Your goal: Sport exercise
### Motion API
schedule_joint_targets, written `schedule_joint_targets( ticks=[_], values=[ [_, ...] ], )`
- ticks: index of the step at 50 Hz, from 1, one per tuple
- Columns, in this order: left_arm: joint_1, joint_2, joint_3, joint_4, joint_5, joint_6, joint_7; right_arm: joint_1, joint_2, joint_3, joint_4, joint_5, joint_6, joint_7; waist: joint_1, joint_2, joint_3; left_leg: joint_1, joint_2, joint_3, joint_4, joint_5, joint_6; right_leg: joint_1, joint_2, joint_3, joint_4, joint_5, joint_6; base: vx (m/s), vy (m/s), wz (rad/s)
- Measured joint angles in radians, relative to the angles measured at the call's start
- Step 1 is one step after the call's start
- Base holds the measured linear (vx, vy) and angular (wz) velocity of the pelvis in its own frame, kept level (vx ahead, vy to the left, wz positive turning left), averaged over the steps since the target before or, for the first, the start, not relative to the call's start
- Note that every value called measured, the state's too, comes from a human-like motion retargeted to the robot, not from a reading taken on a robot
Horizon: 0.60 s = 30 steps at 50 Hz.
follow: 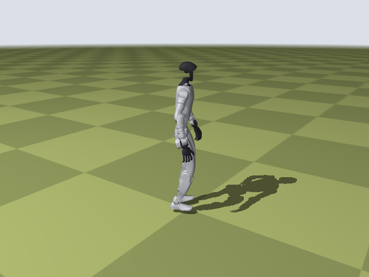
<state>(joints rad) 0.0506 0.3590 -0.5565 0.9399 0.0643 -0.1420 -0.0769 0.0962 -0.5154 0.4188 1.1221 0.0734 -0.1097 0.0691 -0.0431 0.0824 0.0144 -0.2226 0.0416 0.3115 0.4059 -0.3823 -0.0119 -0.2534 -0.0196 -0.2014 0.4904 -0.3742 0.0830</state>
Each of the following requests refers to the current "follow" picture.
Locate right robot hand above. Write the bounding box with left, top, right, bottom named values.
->
left=180, top=141, right=194, bottom=162

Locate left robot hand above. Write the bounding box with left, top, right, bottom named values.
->
left=192, top=120, right=202, bottom=141

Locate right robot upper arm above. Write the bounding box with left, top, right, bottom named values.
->
left=174, top=89, right=189, bottom=123

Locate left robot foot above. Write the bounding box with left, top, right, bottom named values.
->
left=173, top=195, right=194, bottom=202

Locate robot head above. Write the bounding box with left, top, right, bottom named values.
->
left=179, top=61, right=197, bottom=86

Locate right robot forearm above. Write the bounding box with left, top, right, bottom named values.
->
left=175, top=115, right=187, bottom=146

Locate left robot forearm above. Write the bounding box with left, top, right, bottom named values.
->
left=189, top=111, right=197, bottom=125

